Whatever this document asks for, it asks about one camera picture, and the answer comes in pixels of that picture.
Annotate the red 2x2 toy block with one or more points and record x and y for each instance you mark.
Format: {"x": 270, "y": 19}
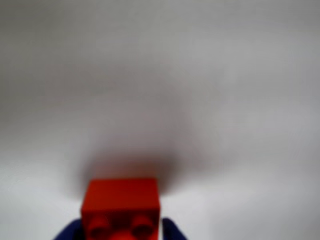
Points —
{"x": 122, "y": 200}

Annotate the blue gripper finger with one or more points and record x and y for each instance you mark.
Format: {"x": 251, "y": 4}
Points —
{"x": 67, "y": 231}
{"x": 172, "y": 230}

